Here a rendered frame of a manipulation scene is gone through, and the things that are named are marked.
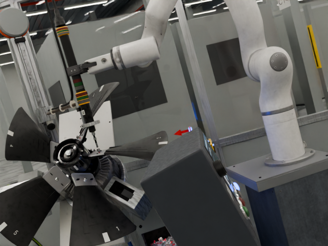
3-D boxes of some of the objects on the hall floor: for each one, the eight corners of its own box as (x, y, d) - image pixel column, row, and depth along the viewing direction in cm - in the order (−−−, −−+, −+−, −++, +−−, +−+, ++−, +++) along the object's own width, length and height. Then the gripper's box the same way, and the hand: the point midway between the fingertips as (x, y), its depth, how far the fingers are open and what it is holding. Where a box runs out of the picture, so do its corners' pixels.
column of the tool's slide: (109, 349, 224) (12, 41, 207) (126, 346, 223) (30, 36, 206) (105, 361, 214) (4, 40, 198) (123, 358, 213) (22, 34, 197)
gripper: (118, 50, 148) (73, 63, 150) (109, 46, 132) (58, 61, 134) (124, 69, 149) (79, 82, 151) (115, 68, 133) (65, 82, 135)
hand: (74, 71), depth 142 cm, fingers closed on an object, 4 cm apart
